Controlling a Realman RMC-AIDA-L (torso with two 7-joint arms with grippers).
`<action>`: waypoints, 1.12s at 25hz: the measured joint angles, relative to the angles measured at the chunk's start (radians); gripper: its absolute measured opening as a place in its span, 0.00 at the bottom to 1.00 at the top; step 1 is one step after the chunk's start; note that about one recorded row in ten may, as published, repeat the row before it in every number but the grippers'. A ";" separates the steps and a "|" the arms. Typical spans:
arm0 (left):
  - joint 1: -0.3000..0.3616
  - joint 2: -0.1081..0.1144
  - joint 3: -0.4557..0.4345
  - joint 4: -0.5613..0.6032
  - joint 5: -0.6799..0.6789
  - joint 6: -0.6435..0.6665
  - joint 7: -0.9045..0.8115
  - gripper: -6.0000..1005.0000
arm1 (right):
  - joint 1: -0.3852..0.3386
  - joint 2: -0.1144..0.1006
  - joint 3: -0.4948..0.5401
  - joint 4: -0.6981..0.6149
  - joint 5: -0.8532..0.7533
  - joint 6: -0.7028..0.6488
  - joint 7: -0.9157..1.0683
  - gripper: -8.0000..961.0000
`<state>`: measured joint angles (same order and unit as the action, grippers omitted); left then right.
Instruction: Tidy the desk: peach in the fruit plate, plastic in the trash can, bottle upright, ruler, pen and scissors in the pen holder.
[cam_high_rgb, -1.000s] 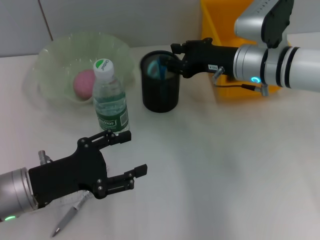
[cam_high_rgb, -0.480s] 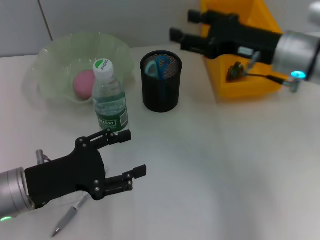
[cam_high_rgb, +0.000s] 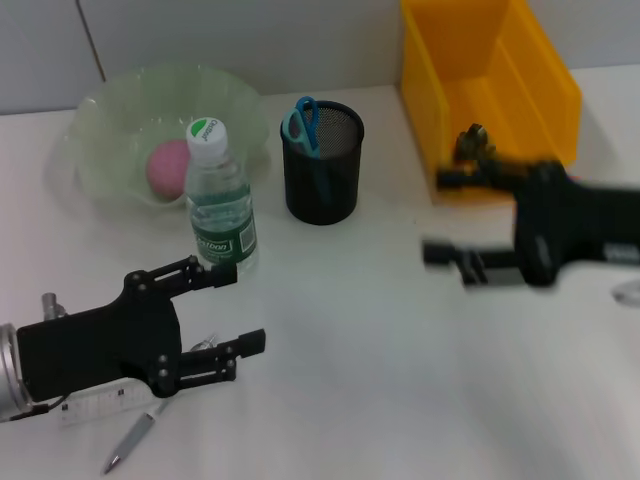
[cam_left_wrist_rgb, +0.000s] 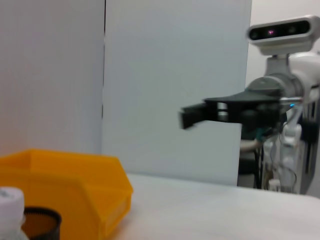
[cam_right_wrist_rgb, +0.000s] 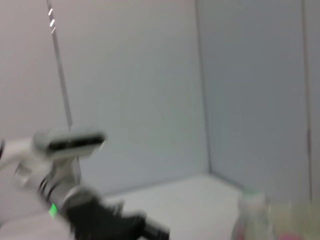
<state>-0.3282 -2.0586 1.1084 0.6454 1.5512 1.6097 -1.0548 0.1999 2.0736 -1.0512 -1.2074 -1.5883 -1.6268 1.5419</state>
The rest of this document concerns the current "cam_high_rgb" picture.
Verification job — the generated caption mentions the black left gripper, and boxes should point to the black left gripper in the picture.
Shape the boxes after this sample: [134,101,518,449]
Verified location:
[16,254,268,400]

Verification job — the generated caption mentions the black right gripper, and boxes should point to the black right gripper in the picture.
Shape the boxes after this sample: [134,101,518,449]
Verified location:
[421,158,640,290]

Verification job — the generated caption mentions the clear green-label water bottle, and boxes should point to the clear green-label water bottle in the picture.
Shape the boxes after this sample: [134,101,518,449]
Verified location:
[184,117,260,274]

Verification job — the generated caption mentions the transparent plastic ruler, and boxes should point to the transparent plastic ruler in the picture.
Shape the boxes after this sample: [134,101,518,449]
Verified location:
[59,379,156,429]

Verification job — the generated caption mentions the pink toy peach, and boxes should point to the pink toy peach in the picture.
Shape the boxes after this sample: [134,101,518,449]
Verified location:
[145,140,194,201]

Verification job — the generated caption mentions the blue and teal scissors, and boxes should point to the blue and teal scissors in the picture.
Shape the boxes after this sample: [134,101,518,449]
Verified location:
[282,96,335,206]

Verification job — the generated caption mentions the black mesh pen holder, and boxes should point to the black mesh pen holder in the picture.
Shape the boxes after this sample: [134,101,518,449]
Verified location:
[279,99,365,226]

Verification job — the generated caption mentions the silver retractable pen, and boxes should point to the silver retractable pen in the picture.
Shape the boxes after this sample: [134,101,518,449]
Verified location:
[102,333,221,475]

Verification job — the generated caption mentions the translucent green fruit plate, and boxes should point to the translucent green fruit plate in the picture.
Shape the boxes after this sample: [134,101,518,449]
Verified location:
[49,62,271,211]

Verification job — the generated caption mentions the yellow plastic storage bin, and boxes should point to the yellow plastic storage bin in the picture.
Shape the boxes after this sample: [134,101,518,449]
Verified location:
[399,0,584,206]

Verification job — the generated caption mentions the silver plug connector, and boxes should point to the silver plug connector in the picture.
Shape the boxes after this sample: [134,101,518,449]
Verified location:
[40,293,67,321]

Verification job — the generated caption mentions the thin black cable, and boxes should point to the thin black cable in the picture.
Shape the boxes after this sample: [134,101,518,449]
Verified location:
[9,397,71,420]

